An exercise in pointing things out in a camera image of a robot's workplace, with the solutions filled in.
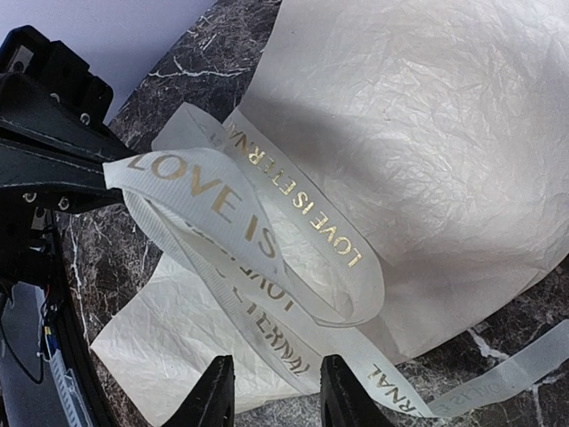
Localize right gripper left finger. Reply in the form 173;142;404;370
175;356;235;427

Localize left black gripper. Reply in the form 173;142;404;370
1;25;136;285

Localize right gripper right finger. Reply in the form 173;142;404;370
320;355;394;427

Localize white printed ribbon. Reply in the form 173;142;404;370
103;103;568;418

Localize beige wrapping paper sheet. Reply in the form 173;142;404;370
92;1;568;426

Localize white slotted cable duct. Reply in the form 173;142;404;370
49;350;94;427

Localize black front table rail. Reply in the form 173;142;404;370
44;211;116;426

